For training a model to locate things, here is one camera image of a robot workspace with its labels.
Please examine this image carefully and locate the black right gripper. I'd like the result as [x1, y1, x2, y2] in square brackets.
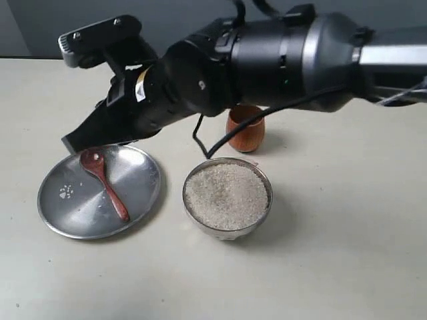
[61, 57, 214, 154]

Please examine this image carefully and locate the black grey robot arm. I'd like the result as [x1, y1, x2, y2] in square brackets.
[58, 1, 426, 153]

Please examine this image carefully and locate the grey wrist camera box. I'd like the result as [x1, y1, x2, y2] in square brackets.
[58, 15, 157, 80]

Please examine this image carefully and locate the brown wooden cup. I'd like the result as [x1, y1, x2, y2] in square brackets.
[226, 105, 265, 153]

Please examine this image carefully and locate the round steel plate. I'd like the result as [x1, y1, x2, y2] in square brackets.
[37, 145, 162, 240]

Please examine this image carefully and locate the dark red wooden spoon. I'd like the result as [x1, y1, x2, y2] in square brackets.
[79, 149, 130, 223]

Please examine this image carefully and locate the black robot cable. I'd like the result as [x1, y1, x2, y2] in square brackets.
[191, 0, 427, 160]

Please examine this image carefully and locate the steel bowl of rice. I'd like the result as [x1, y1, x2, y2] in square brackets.
[182, 157, 273, 241]

